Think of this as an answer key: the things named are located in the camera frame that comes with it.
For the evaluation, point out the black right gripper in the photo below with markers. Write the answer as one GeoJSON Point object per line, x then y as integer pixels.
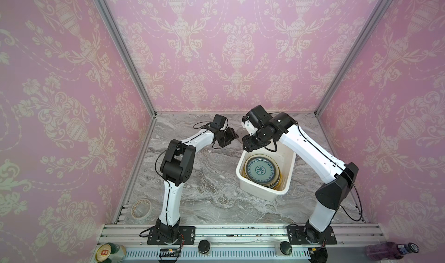
{"type": "Point", "coordinates": [249, 144]}

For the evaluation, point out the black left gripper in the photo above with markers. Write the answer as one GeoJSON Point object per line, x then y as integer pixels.
{"type": "Point", "coordinates": [232, 135]}

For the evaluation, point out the white plastic bin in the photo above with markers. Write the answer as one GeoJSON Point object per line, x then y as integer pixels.
{"type": "Point", "coordinates": [267, 172]}

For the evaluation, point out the small dark green plate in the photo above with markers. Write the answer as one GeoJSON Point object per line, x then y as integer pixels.
{"type": "Point", "coordinates": [261, 169]}

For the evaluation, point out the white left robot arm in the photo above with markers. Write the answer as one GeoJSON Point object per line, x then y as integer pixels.
{"type": "Point", "coordinates": [177, 166]}

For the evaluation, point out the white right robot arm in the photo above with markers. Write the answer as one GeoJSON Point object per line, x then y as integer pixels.
{"type": "Point", "coordinates": [338, 177]}

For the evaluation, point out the roll of tape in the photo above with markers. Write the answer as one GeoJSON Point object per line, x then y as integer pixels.
{"type": "Point", "coordinates": [141, 209]}

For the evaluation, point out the green drink can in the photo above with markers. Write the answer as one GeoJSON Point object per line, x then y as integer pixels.
{"type": "Point", "coordinates": [110, 253]}

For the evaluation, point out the purple drink bottle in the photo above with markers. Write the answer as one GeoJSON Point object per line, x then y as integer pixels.
{"type": "Point", "coordinates": [390, 251]}

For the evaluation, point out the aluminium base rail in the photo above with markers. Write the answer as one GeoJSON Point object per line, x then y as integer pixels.
{"type": "Point", "coordinates": [243, 243]}

